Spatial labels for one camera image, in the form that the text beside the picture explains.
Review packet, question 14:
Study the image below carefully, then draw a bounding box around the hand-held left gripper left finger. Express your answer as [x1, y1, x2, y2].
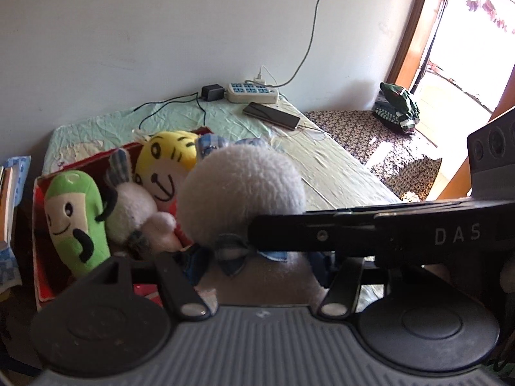
[90, 247, 214, 322]

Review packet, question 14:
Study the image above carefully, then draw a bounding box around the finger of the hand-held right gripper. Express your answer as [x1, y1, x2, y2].
[248, 208, 377, 256]

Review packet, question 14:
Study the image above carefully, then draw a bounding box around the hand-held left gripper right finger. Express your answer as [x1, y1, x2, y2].
[312, 251, 432, 319]

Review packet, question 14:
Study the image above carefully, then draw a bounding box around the large white plush rabbit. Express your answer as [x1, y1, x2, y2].
[178, 134, 323, 306]

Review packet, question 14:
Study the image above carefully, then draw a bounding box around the small white plush rabbit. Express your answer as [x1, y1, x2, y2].
[105, 148, 190, 252]

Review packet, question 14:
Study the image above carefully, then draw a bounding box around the yellow tiger plush toy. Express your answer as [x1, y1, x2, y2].
[135, 131, 199, 246]

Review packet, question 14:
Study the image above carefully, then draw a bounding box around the green-capped smiling plush toy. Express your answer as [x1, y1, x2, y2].
[43, 170, 117, 278]

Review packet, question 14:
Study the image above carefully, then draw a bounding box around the red cardboard box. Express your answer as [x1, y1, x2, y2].
[32, 126, 214, 310]

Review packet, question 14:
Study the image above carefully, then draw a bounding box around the wooden door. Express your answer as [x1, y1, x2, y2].
[436, 106, 515, 201]

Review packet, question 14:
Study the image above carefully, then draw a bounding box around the bed with light green sheet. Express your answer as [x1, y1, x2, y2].
[42, 92, 403, 306]

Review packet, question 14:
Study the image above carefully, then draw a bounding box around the black smartphone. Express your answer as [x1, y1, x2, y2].
[242, 102, 302, 130]

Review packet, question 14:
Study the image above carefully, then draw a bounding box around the pile of folded green clothes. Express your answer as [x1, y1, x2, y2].
[372, 81, 421, 135]

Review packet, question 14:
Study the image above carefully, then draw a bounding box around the white and blue power strip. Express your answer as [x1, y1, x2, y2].
[224, 82, 279, 104]

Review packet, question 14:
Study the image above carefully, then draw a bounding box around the black power adapter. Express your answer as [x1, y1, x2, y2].
[201, 84, 225, 102]

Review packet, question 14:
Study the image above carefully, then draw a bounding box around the blue checkered cloth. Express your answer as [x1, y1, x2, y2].
[0, 243, 23, 295]

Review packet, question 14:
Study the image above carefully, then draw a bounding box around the thin white charging cable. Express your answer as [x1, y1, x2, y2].
[269, 123, 334, 142]

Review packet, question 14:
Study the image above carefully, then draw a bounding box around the thin black cable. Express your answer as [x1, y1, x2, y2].
[133, 92, 208, 137]

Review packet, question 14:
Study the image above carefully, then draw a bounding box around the wooden door frame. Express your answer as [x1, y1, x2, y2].
[387, 0, 457, 89]

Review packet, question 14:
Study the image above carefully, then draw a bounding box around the thick white power cord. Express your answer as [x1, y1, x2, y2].
[266, 0, 331, 88]

